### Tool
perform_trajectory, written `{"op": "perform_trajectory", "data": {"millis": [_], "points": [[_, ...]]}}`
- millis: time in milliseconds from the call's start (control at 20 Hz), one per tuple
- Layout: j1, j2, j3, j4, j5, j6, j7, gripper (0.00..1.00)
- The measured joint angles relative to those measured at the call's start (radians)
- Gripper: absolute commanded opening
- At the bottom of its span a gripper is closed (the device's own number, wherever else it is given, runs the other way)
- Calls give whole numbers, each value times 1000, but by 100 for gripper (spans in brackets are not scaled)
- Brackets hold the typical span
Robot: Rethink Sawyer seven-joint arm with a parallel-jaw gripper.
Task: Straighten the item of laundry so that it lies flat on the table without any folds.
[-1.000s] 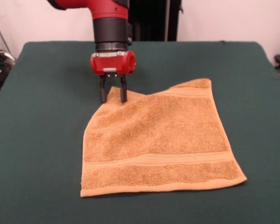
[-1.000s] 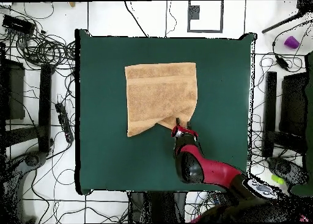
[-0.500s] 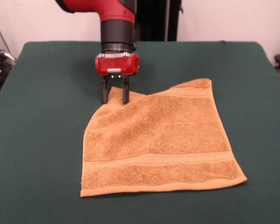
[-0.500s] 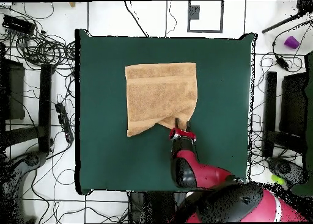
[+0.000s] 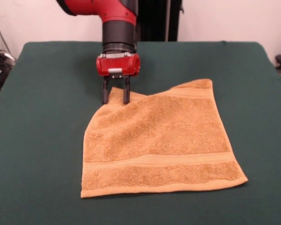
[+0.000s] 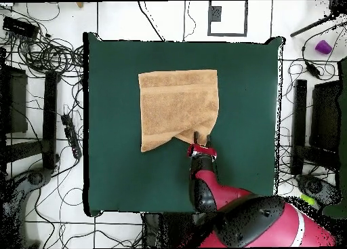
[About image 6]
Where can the orange terry towel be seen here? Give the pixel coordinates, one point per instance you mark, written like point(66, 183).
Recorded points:
point(176, 105)

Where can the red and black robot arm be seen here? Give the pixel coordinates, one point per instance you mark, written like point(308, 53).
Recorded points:
point(211, 189)

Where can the dark green table cloth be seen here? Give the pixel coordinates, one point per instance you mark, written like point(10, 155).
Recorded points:
point(122, 178)

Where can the black upright bar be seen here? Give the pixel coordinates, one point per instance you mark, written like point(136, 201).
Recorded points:
point(299, 124)
point(50, 118)

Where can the small green object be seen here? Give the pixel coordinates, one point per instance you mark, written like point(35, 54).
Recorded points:
point(307, 199)

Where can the black tripod base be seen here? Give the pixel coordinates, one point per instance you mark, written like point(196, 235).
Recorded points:
point(314, 185)
point(35, 177)

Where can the black floor panel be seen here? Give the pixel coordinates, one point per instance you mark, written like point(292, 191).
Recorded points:
point(16, 102)
point(325, 116)

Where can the black power strip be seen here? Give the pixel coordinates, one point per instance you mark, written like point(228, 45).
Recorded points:
point(71, 136)

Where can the black power adapter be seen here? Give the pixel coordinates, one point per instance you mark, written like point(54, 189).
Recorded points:
point(313, 69)

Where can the purple cup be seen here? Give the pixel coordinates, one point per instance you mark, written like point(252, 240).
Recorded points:
point(323, 47)

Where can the black rod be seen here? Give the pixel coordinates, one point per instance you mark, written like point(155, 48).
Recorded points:
point(311, 25)

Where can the black box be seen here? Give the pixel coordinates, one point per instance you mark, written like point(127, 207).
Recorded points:
point(20, 27)

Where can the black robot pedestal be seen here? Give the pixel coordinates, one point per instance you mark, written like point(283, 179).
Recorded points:
point(168, 230)

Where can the grey floor frame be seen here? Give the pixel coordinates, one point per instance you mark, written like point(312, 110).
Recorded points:
point(227, 34)

